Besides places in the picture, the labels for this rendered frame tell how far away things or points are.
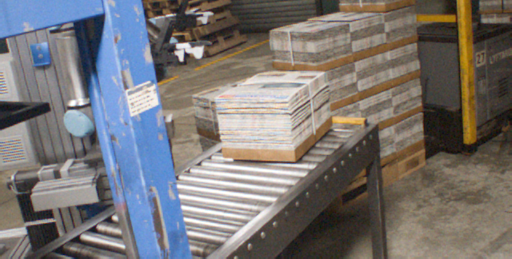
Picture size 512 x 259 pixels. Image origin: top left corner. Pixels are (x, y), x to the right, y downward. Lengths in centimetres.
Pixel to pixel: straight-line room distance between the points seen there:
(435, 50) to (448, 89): 28
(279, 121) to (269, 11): 894
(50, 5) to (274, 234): 103
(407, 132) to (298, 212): 208
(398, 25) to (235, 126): 176
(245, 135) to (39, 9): 133
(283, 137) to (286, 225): 38
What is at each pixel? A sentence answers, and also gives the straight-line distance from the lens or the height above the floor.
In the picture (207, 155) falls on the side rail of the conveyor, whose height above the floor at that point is 80.
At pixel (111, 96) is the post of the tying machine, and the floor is 133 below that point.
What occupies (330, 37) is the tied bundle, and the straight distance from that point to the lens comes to 311.
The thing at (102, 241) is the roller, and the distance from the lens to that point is 167.
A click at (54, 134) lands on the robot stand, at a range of 260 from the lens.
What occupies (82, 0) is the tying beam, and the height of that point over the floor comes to 148.
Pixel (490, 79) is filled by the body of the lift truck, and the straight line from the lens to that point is 416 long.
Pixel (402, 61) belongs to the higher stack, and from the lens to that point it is 359.
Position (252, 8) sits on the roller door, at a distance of 1101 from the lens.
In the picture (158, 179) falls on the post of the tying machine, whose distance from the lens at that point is 91.
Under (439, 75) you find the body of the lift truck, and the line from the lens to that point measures 415.
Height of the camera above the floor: 150
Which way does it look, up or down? 16 degrees down
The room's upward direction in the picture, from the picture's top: 8 degrees counter-clockwise
